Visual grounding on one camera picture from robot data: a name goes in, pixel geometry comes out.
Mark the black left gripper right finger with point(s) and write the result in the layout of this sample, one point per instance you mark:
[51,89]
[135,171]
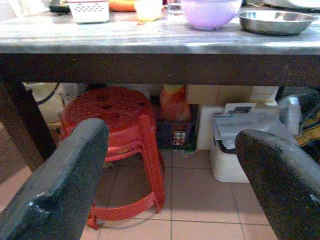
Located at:
[282,175]

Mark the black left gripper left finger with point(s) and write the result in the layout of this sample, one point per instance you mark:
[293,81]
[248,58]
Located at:
[62,175]

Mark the yellow patterned cloth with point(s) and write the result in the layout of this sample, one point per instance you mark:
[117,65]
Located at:
[310,130]

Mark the white plastic storage bin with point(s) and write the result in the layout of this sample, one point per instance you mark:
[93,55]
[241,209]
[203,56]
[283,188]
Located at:
[227,160]

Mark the white plastic bag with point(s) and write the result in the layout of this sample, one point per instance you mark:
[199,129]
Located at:
[46,102]

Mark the red plastic stool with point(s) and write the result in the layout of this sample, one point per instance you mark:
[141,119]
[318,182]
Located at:
[125,130]

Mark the white styrofoam box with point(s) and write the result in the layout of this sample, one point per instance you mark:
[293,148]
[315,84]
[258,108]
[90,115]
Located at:
[203,127]

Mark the cardboard box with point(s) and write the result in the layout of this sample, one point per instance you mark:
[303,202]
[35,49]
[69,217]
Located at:
[220,94]

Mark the dark plastic crate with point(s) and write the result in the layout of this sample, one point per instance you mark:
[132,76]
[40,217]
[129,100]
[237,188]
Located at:
[175,136]

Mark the orange plastic bag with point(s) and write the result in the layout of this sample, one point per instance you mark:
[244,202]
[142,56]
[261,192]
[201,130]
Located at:
[174,105]

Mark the dark wooden table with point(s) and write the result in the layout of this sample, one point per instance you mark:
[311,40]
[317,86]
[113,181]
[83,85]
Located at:
[150,57]

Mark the stainless steel bowl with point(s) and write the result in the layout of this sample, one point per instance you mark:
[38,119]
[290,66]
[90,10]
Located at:
[276,21]

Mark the white perforated plastic basket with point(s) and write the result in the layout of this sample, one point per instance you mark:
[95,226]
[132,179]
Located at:
[88,10]

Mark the purple plastic bowl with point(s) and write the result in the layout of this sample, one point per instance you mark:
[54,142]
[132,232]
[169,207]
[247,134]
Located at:
[208,12]

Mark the orange plastic dish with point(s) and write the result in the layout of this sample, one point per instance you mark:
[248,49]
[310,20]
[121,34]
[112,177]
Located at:
[121,5]

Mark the yellow translucent plastic cup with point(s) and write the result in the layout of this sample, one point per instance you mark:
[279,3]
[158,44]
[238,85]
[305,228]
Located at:
[147,10]

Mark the clear drinking glass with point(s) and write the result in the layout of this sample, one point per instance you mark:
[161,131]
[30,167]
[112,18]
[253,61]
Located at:
[174,7]

